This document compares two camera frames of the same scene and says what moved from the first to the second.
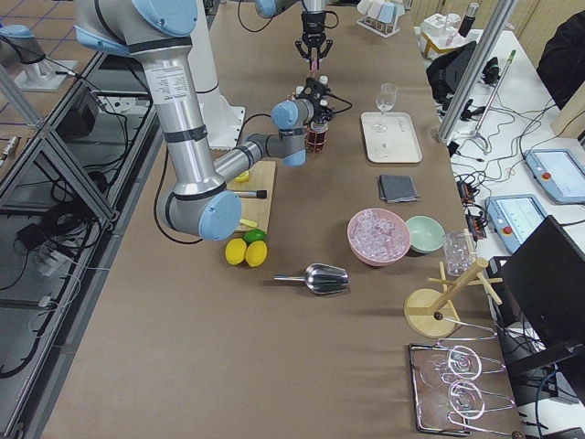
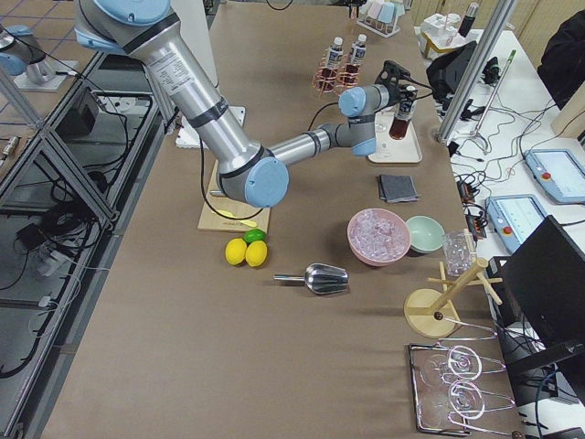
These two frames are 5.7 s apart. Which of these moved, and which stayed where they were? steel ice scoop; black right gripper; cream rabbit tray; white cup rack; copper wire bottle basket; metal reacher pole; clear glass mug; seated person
Moved: black right gripper; copper wire bottle basket
Stayed: metal reacher pole; seated person; clear glass mug; white cup rack; steel ice scoop; cream rabbit tray
